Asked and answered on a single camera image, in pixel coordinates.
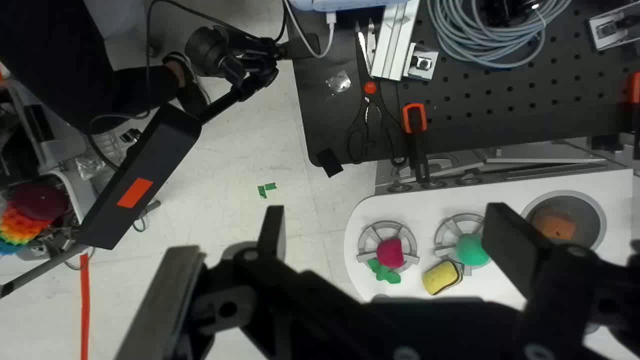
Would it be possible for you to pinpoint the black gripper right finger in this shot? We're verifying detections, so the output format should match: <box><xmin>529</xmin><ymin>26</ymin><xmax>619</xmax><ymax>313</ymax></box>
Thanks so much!
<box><xmin>483</xmin><ymin>201</ymin><xmax>555</xmax><ymax>297</ymax></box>

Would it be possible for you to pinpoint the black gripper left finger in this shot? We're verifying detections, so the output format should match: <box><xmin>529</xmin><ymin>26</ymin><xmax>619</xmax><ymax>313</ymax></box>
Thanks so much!
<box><xmin>116</xmin><ymin>246</ymin><xmax>205</xmax><ymax>360</ymax></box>

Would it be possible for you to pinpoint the magenta plush eggplant toy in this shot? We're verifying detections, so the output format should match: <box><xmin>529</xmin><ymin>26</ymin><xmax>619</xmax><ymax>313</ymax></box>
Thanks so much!
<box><xmin>376</xmin><ymin>238</ymin><xmax>404</xmax><ymax>268</ymax></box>

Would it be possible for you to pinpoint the orange object in sink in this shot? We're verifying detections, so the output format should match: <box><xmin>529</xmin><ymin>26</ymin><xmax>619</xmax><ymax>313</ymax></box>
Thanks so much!
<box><xmin>533</xmin><ymin>215</ymin><xmax>577</xmax><ymax>242</ymax></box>

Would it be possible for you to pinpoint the teal green plush toy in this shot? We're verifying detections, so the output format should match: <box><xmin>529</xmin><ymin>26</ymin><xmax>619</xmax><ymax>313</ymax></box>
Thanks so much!
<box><xmin>455</xmin><ymin>236</ymin><xmax>490</xmax><ymax>268</ymax></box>

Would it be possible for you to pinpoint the round grey toy sink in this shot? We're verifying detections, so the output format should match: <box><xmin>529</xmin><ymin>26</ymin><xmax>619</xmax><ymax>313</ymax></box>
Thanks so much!
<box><xmin>523</xmin><ymin>190</ymin><xmax>607</xmax><ymax>249</ymax></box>

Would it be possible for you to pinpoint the grey right stove burner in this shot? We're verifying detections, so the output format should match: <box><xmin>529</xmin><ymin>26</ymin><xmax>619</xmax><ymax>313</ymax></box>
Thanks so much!
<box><xmin>434</xmin><ymin>212</ymin><xmax>485</xmax><ymax>247</ymax></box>

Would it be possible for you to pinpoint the yellow plush toy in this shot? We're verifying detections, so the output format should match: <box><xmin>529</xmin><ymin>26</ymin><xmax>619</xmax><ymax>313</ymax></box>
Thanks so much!
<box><xmin>422</xmin><ymin>260</ymin><xmax>463</xmax><ymax>295</ymax></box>

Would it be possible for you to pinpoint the rainbow coloured toy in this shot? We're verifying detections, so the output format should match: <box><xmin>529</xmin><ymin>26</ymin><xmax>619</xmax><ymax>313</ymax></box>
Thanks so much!
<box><xmin>0</xmin><ymin>205</ymin><xmax>48</xmax><ymax>255</ymax></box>

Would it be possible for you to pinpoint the black pegboard table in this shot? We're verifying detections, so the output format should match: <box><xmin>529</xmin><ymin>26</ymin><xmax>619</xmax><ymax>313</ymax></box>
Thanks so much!
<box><xmin>295</xmin><ymin>0</ymin><xmax>640</xmax><ymax>165</ymax></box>

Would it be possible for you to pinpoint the green tape piece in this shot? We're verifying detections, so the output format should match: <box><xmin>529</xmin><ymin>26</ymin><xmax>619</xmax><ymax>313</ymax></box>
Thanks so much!
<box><xmin>258</xmin><ymin>181</ymin><xmax>278</xmax><ymax>198</ymax></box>

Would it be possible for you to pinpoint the black scissors orange pivot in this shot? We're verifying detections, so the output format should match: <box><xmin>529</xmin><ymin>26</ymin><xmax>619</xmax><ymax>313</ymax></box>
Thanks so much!
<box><xmin>344</xmin><ymin>80</ymin><xmax>408</xmax><ymax>168</ymax></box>

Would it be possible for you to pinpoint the black box orange label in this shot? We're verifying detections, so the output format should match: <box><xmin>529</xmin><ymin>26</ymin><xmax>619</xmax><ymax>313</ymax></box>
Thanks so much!
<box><xmin>79</xmin><ymin>106</ymin><xmax>202</xmax><ymax>249</ymax></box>

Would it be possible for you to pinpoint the orange cable on floor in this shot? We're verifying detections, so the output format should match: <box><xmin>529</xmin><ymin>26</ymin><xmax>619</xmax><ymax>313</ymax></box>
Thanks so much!
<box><xmin>79</xmin><ymin>249</ymin><xmax>92</xmax><ymax>360</ymax></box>

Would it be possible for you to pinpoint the orange handled clamp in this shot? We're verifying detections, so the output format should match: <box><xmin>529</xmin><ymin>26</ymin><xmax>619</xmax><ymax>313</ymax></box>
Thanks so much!
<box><xmin>402</xmin><ymin>102</ymin><xmax>431</xmax><ymax>183</ymax></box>

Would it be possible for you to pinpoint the coiled light blue cable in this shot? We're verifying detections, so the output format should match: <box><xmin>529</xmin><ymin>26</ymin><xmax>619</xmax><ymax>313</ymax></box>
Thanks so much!
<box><xmin>425</xmin><ymin>0</ymin><xmax>574</xmax><ymax>69</ymax></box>

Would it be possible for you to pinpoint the white aluminium rail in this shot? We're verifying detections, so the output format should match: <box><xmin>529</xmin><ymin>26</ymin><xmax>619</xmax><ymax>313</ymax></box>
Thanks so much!
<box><xmin>373</xmin><ymin>0</ymin><xmax>420</xmax><ymax>81</ymax></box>

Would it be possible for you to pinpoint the black camera on tripod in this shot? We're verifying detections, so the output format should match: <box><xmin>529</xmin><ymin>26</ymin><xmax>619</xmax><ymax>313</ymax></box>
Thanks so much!
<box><xmin>185</xmin><ymin>26</ymin><xmax>288</xmax><ymax>124</ymax></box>

